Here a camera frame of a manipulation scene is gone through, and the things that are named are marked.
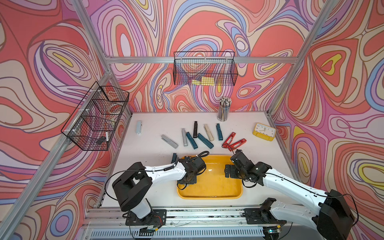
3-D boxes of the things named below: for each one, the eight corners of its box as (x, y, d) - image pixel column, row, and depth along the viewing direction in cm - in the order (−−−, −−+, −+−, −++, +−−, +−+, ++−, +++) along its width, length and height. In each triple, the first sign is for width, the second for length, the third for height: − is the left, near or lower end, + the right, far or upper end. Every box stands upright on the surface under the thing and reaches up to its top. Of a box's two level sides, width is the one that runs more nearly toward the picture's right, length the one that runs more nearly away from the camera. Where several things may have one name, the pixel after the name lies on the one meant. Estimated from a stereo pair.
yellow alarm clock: (251, 135, 108) (253, 132, 106) (254, 125, 115) (255, 121, 112) (272, 142, 104) (274, 139, 102) (274, 131, 111) (276, 128, 108)
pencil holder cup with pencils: (217, 122, 117) (221, 103, 102) (216, 115, 122) (220, 96, 107) (227, 122, 117) (232, 103, 102) (226, 115, 122) (230, 96, 107)
